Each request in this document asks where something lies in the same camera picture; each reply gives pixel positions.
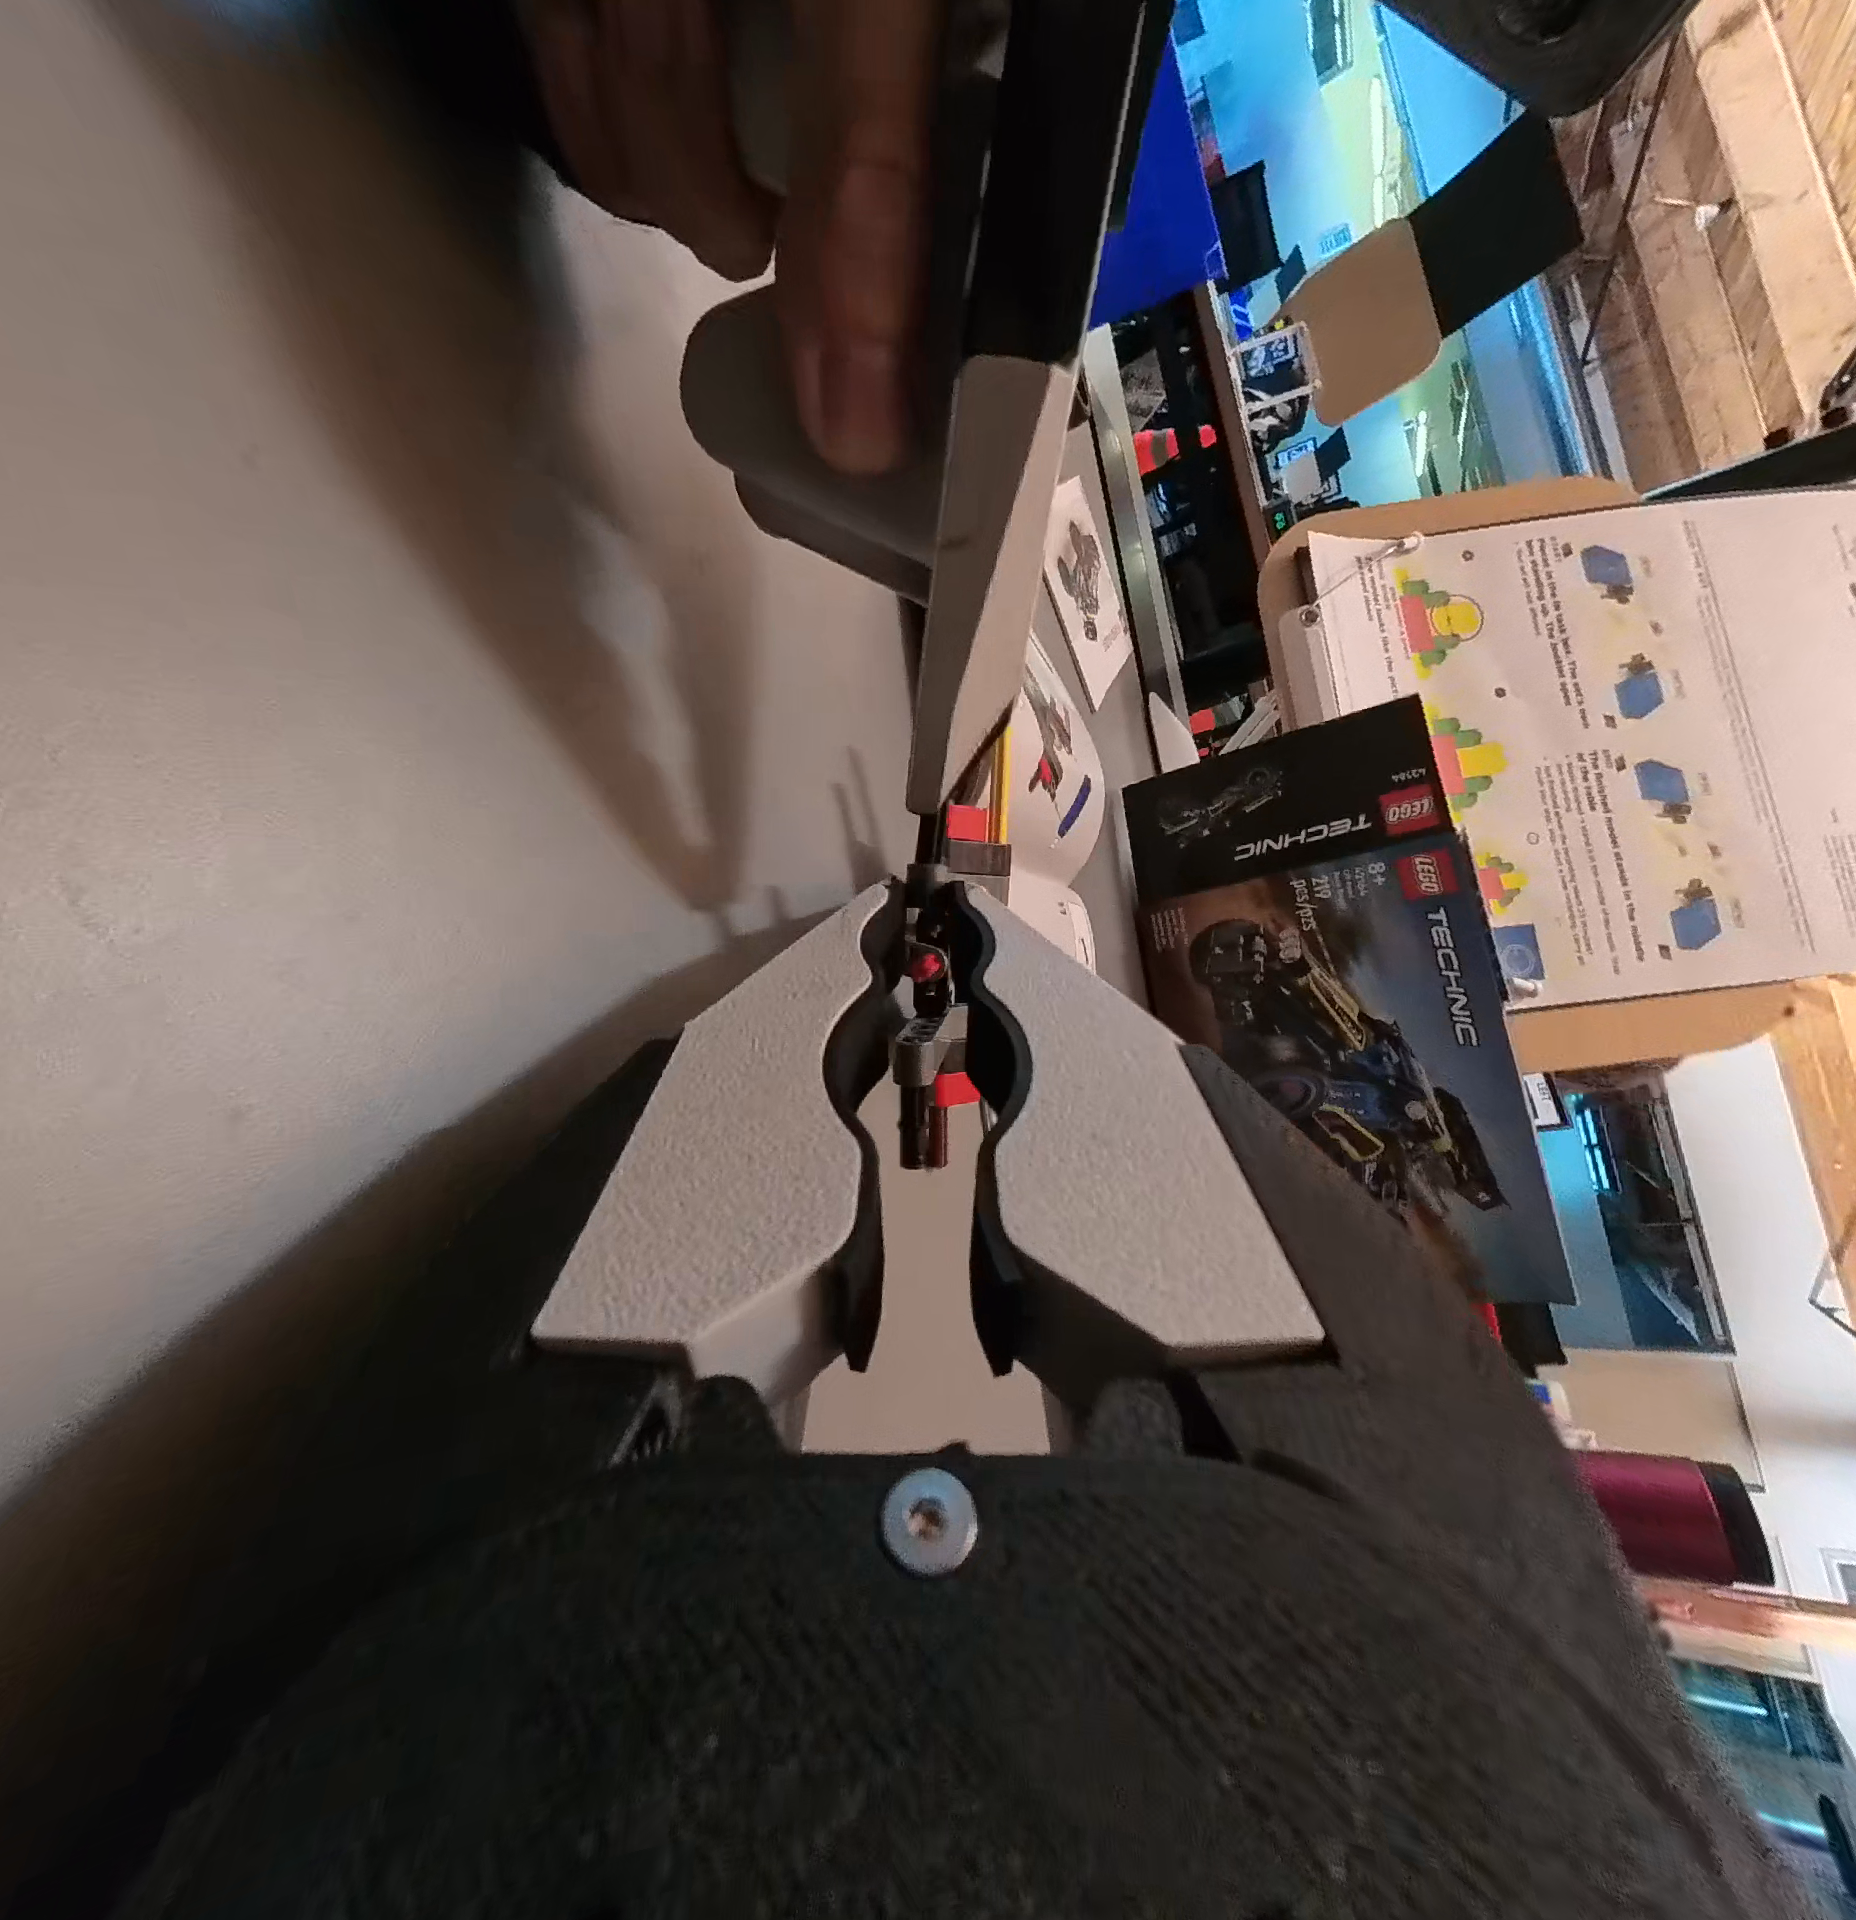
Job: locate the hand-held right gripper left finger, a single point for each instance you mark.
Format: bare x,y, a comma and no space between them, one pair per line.
703,1200

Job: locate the person's left hand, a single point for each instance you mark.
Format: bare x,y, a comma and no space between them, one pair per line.
853,301

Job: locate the lego set box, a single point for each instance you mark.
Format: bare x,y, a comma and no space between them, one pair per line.
1349,1019

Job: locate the open instruction booklet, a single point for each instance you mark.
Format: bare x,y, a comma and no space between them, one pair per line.
1057,781

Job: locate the tagged blue storage bin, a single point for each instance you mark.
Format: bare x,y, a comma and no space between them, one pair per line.
1154,211

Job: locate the maroon water bottle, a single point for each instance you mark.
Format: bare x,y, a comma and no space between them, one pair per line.
1670,1517

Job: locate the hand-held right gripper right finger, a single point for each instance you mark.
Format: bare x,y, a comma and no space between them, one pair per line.
1154,1200

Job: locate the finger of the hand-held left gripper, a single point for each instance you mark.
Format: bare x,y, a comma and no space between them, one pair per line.
989,600

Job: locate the task instruction poster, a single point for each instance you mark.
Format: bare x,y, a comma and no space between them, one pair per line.
1692,721

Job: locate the hanging tan board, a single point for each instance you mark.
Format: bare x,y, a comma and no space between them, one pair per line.
1377,331

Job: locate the white poster stand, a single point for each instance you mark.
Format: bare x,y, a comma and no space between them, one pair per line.
1309,661

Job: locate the blue wall screen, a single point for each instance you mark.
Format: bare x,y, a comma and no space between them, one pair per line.
1641,1217

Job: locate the small instruction leaflet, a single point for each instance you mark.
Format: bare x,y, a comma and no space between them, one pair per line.
1086,600

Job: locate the grey lego chassis assembly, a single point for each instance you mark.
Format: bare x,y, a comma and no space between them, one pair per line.
928,1050

